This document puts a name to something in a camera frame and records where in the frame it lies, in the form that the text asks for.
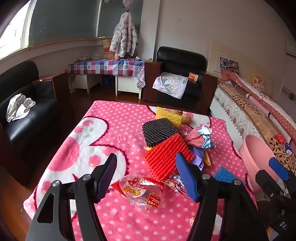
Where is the bed with white mattress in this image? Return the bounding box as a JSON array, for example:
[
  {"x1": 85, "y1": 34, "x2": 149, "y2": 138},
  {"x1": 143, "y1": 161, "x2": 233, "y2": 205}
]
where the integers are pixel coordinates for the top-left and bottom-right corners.
[{"x1": 209, "y1": 70, "x2": 296, "y2": 176}]

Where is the yellow foam net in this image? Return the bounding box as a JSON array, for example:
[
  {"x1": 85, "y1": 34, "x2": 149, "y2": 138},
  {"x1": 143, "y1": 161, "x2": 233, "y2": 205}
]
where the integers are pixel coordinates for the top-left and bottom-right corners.
[{"x1": 155, "y1": 107, "x2": 183, "y2": 127}]

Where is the colourful patterned pillow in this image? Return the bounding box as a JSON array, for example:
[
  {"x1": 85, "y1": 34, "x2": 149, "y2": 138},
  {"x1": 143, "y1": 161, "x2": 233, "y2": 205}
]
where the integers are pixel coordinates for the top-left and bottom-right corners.
[{"x1": 220, "y1": 57, "x2": 239, "y2": 72}]

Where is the purple wrapper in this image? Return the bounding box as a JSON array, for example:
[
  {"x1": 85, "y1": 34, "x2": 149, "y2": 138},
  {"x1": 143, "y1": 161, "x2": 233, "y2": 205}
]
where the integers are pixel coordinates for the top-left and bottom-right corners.
[{"x1": 191, "y1": 147, "x2": 205, "y2": 171}]

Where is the wooden side table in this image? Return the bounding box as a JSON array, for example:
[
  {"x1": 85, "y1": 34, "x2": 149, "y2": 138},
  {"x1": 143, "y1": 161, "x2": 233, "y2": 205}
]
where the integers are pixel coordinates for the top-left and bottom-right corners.
[{"x1": 32, "y1": 72, "x2": 70, "y2": 100}]

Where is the blue storage box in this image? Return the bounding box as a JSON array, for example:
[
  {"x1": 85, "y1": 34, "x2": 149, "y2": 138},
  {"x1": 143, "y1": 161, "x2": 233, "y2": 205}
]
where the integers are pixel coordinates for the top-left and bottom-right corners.
[{"x1": 102, "y1": 75, "x2": 116, "y2": 87}]

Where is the blue foam net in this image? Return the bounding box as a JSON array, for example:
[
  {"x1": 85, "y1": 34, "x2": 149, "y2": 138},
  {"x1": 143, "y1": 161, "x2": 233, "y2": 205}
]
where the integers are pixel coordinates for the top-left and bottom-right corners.
[{"x1": 214, "y1": 167, "x2": 245, "y2": 186}]

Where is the red foam net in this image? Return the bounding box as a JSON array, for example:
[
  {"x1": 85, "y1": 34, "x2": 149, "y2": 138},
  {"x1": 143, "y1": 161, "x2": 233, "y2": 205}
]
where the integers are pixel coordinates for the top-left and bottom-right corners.
[{"x1": 143, "y1": 133, "x2": 196, "y2": 182}]

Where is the crumpled pink foil wrapper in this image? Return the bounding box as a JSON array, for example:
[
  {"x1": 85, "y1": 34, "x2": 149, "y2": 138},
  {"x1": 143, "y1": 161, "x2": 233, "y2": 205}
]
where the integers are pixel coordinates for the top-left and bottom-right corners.
[{"x1": 183, "y1": 131, "x2": 204, "y2": 147}]

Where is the brown floral bed sheet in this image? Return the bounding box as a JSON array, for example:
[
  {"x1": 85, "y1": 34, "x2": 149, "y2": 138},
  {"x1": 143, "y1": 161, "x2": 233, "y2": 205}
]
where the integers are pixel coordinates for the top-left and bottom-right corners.
[{"x1": 217, "y1": 80, "x2": 296, "y2": 172}]

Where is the white wardrobe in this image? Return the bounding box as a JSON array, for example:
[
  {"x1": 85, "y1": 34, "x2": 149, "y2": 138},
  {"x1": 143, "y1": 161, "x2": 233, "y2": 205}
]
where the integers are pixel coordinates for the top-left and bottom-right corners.
[{"x1": 280, "y1": 39, "x2": 296, "y2": 102}]

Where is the white desk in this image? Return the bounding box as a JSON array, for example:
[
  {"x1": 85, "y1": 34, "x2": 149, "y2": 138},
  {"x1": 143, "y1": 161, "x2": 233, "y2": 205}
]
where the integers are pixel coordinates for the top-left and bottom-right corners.
[{"x1": 69, "y1": 74, "x2": 142, "y2": 100}]

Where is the white crumpled cloth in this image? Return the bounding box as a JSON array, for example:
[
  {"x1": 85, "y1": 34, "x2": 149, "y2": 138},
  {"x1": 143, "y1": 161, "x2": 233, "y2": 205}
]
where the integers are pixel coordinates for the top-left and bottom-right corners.
[{"x1": 6, "y1": 93, "x2": 36, "y2": 123}]

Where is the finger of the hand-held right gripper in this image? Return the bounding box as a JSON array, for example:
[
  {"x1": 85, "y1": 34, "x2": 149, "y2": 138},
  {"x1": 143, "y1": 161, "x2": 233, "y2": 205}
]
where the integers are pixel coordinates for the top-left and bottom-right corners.
[
  {"x1": 255, "y1": 170, "x2": 286, "y2": 197},
  {"x1": 268, "y1": 157, "x2": 290, "y2": 183}
]

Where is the clear wrapper with red label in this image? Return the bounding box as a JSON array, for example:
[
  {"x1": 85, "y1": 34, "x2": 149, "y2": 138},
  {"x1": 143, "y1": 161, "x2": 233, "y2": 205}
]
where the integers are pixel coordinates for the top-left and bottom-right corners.
[{"x1": 112, "y1": 171, "x2": 166, "y2": 209}]

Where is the brown paper bag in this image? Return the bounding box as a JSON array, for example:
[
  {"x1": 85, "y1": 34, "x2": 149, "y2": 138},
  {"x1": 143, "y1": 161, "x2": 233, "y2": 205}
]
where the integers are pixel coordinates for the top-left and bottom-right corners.
[{"x1": 102, "y1": 39, "x2": 116, "y2": 59}]

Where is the pink dotted blanket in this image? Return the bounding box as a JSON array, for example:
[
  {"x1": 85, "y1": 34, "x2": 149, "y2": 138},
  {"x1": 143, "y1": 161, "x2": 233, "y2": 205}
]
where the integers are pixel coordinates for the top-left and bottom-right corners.
[{"x1": 23, "y1": 100, "x2": 257, "y2": 241}]

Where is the pink plastic bin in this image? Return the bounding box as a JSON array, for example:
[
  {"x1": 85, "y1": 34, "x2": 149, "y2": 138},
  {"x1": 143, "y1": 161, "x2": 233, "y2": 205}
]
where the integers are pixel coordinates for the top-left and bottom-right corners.
[{"x1": 238, "y1": 135, "x2": 281, "y2": 197}]

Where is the blue white printed wrapper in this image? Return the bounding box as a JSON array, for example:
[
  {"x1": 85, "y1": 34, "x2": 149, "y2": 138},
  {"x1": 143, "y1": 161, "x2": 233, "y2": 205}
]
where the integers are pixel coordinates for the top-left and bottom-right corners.
[{"x1": 196, "y1": 125, "x2": 216, "y2": 149}]

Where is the pink dotted rolled quilt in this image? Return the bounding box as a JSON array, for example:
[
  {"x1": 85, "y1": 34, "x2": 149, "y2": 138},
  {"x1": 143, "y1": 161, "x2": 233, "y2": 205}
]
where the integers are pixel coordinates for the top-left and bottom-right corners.
[{"x1": 222, "y1": 71, "x2": 296, "y2": 144}]

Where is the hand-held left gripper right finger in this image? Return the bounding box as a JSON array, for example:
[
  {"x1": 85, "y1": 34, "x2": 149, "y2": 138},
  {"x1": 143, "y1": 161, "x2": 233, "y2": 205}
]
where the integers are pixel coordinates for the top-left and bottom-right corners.
[{"x1": 175, "y1": 152, "x2": 270, "y2": 241}]

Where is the black leather armchair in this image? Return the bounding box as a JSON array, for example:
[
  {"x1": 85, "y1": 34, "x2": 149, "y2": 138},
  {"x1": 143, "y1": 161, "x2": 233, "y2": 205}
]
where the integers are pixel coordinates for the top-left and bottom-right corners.
[{"x1": 155, "y1": 46, "x2": 207, "y2": 108}]

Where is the dark wooden cabinet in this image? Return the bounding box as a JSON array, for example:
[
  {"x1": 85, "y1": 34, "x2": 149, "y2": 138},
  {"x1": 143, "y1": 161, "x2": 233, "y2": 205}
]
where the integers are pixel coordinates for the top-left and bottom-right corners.
[{"x1": 142, "y1": 60, "x2": 161, "y2": 102}]

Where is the black leather sofa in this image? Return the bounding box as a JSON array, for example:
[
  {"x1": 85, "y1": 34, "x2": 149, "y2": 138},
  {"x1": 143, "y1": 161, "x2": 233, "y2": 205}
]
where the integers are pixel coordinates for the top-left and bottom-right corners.
[{"x1": 0, "y1": 61, "x2": 62, "y2": 186}]

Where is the black foam net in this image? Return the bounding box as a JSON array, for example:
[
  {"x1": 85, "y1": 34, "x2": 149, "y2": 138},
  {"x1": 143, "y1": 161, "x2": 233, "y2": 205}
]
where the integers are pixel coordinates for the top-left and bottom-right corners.
[{"x1": 142, "y1": 118, "x2": 181, "y2": 148}]

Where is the yellow floral cushion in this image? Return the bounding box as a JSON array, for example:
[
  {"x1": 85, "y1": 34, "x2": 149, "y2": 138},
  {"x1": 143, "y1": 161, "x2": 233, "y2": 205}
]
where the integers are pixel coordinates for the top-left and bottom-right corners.
[{"x1": 252, "y1": 74, "x2": 266, "y2": 92}]

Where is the plaid-cloth table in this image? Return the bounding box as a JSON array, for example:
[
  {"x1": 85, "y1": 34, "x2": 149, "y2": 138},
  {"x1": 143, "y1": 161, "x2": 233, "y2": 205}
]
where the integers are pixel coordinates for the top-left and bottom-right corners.
[{"x1": 67, "y1": 59, "x2": 147, "y2": 90}]

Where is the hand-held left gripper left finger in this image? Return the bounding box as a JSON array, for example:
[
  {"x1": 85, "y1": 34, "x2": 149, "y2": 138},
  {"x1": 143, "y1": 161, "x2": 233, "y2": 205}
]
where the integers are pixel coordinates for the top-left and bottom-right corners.
[{"x1": 25, "y1": 153, "x2": 118, "y2": 241}]

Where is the white floral cloth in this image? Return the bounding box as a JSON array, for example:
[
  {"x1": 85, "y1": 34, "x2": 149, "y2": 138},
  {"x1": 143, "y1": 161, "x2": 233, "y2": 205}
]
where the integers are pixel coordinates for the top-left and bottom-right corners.
[{"x1": 152, "y1": 72, "x2": 189, "y2": 100}]

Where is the pastel puffer jacket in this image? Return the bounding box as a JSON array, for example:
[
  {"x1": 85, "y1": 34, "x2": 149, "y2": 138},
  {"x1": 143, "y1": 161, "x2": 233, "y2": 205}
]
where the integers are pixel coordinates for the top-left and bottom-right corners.
[{"x1": 109, "y1": 11, "x2": 138, "y2": 57}]

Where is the large window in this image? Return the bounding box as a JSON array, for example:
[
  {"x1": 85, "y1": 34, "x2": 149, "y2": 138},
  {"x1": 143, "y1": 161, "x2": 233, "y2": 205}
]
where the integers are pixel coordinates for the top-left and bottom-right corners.
[{"x1": 0, "y1": 0, "x2": 144, "y2": 61}]

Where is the dark wooden nightstand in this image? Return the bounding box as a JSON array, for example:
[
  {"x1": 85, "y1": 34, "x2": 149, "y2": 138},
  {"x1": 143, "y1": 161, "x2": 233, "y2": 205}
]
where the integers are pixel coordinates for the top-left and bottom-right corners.
[{"x1": 196, "y1": 72, "x2": 219, "y2": 114}]

